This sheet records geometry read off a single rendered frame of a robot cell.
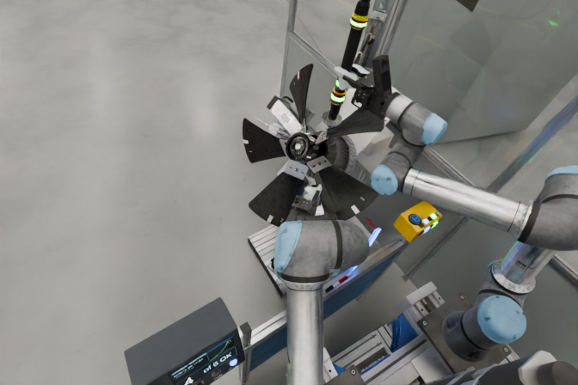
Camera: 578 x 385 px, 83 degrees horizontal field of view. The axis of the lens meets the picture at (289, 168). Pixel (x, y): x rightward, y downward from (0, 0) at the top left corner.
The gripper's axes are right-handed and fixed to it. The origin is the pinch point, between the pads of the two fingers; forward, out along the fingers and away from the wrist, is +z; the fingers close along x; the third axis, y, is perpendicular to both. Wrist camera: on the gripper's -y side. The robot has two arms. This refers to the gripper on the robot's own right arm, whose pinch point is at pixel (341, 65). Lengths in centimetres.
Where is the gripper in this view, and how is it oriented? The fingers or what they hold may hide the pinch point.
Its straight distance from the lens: 105.5
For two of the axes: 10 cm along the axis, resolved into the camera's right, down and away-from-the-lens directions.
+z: -6.8, -6.0, 4.2
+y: -1.1, 6.4, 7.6
